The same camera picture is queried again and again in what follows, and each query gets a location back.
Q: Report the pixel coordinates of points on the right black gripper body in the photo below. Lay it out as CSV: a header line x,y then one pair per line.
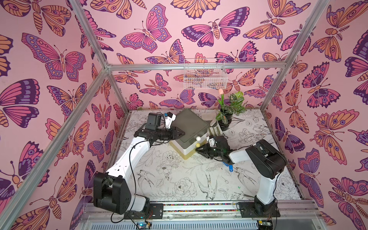
x,y
214,150

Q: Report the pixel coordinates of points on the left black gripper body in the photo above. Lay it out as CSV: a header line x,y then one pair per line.
x,y
168,134

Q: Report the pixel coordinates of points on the grey cream three-drawer chest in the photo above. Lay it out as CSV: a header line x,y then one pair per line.
x,y
195,129

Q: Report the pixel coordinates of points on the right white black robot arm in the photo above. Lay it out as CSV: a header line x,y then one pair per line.
x,y
269,162

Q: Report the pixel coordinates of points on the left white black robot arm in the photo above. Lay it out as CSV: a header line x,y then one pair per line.
x,y
111,190

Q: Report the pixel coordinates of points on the potted green plant pink tulip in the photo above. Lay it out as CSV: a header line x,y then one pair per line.
x,y
227,110

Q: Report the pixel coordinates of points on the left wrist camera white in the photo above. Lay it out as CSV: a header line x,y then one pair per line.
x,y
168,119

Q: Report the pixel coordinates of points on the white wire wall basket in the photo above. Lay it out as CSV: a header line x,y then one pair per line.
x,y
205,76

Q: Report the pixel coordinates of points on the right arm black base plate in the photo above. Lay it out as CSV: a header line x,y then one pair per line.
x,y
258,210

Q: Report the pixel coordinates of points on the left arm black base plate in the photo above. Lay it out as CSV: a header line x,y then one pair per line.
x,y
152,211

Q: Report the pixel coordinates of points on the aluminium front rail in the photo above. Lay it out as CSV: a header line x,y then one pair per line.
x,y
282,209

